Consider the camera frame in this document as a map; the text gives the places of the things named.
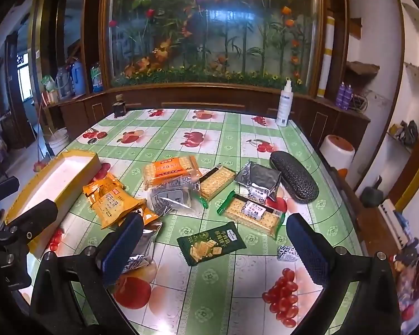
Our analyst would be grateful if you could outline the green fruit print tablecloth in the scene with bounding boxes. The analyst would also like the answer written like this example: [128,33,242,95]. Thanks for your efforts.
[24,108,365,335]

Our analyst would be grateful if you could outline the small dark jar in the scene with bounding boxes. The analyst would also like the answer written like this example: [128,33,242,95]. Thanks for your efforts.
[112,94,127,118]

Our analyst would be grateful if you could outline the white stool orange top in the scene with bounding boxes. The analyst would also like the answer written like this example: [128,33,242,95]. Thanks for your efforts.
[319,134,356,178]

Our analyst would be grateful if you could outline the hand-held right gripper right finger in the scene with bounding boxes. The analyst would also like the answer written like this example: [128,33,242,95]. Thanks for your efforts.
[285,213,402,335]

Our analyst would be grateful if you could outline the glass flower display panel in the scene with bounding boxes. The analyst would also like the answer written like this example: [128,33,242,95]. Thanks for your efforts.
[101,0,323,93]

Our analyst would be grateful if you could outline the dark green jar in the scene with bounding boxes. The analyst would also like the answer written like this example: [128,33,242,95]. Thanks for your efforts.
[361,176,383,208]

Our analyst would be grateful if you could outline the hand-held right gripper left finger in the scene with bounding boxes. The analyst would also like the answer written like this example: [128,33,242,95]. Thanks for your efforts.
[30,213,145,335]

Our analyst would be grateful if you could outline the orange snack packet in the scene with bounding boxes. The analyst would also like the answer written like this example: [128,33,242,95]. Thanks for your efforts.
[83,177,121,199]
[129,206,161,226]
[91,188,146,228]

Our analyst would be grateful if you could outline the green white plastic bottle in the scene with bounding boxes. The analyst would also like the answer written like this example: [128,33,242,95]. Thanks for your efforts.
[90,62,103,93]

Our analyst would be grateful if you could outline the blue thermos jug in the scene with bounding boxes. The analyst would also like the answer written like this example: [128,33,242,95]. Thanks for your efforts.
[72,60,86,95]

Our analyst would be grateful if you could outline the silver foil snack packet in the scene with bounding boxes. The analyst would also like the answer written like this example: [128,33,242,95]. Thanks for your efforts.
[235,161,283,201]
[122,221,163,274]

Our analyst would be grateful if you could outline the dark shoe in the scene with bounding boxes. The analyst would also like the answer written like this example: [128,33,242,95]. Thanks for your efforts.
[391,120,419,147]

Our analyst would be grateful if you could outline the clear cracker pack green ends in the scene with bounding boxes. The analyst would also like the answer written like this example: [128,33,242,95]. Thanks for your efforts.
[216,193,287,240]
[197,164,237,209]

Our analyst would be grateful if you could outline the white spray bottle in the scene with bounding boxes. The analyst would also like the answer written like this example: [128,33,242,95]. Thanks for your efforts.
[276,80,294,127]

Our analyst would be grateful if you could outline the white bucket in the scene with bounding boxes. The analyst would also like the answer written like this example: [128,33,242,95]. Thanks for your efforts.
[48,128,70,154]

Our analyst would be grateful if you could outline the clear water jug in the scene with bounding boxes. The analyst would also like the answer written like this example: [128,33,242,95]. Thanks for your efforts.
[56,66,73,99]

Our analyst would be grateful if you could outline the white rolled poster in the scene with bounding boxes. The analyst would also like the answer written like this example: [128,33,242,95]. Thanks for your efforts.
[318,16,336,99]

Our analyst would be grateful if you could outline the dark green cracker packet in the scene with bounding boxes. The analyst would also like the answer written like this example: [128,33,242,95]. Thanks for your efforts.
[176,221,246,266]

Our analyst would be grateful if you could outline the grey foil snack packet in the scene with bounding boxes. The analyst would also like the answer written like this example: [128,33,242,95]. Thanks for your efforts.
[146,178,201,217]

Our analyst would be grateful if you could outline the wire basket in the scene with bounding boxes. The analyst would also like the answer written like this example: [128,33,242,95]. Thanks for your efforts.
[352,91,369,112]

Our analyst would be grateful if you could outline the yellow cardboard box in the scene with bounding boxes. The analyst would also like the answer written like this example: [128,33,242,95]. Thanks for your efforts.
[3,149,102,260]

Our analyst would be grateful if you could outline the black woven glasses case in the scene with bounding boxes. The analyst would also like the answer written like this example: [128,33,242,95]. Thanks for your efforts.
[270,151,320,204]

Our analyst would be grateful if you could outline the small white candy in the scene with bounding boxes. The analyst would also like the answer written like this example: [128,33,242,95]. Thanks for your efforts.
[277,245,301,262]

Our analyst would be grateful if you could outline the orange cracker pack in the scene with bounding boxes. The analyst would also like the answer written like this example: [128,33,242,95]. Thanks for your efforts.
[142,156,200,191]

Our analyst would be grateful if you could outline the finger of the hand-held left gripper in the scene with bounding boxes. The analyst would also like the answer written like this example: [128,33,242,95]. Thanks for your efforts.
[5,199,59,233]
[0,176,20,206]

